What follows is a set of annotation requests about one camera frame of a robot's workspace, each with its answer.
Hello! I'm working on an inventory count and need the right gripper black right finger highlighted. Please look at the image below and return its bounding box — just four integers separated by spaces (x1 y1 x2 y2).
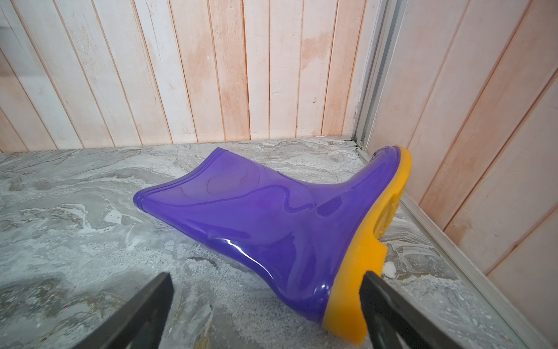
360 271 461 348

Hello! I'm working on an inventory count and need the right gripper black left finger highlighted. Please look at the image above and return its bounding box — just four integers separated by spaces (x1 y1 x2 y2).
74 272 174 348

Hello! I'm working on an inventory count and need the lying purple rain boot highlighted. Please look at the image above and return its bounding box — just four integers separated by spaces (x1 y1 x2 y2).
133 146 412 346

